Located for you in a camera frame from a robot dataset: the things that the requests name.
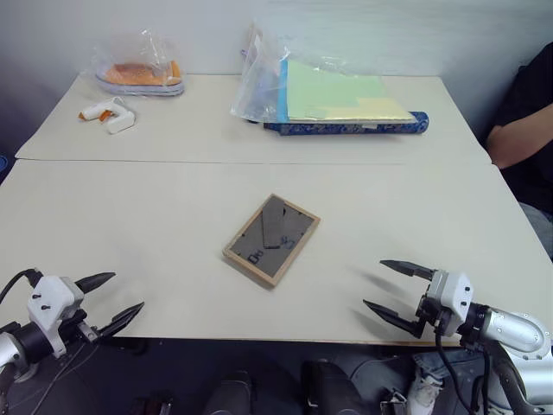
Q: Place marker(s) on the orange and white shoe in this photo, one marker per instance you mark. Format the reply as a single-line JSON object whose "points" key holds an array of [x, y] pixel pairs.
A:
{"points": [[138, 78]]}

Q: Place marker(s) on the clear plastic bag with papers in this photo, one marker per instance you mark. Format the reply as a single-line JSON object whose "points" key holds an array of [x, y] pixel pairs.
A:
{"points": [[263, 82]]}

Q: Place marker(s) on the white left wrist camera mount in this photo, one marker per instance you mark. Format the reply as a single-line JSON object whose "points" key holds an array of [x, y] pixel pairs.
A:
{"points": [[49, 302]]}

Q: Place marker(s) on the white hot glue gun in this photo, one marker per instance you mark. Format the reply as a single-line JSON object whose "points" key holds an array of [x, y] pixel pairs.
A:
{"points": [[116, 116]]}

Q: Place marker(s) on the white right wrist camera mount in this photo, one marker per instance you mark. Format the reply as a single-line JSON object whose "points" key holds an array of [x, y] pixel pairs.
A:
{"points": [[453, 298]]}

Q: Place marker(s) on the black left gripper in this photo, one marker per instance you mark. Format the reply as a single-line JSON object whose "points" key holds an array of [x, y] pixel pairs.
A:
{"points": [[82, 328]]}

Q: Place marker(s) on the green and yellow paper stack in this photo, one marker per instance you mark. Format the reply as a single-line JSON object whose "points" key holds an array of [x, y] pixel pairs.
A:
{"points": [[341, 95]]}

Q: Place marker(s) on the clear plastic bag with shoe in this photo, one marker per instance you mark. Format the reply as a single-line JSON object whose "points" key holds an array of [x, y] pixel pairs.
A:
{"points": [[125, 49]]}

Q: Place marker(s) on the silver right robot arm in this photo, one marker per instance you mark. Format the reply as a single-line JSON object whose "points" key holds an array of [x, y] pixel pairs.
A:
{"points": [[516, 330]]}

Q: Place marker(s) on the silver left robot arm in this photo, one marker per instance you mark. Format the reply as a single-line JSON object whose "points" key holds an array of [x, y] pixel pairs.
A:
{"points": [[17, 343]]}

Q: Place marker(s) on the person in black shirt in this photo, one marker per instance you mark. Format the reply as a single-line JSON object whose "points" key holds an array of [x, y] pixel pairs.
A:
{"points": [[527, 121]]}

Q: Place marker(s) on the blue denim cloth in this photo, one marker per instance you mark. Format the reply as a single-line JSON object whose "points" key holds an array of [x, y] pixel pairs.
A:
{"points": [[430, 376]]}

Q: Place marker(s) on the wooden framed grey tray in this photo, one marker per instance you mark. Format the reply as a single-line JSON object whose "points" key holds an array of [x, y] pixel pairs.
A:
{"points": [[270, 240]]}

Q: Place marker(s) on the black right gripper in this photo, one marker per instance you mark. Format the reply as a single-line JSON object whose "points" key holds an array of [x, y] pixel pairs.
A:
{"points": [[430, 313]]}

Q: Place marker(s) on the blue patterned paper roll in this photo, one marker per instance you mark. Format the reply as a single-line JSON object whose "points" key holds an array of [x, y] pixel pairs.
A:
{"points": [[345, 129]]}

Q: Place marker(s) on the blue object at table edge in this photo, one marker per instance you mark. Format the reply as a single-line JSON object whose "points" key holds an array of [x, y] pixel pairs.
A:
{"points": [[2, 165]]}

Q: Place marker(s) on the dark rounded shape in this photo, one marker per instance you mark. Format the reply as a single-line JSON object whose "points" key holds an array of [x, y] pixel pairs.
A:
{"points": [[229, 391]]}

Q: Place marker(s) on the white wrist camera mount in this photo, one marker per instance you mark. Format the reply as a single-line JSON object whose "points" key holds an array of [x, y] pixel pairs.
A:
{"points": [[49, 302], [453, 298]]}

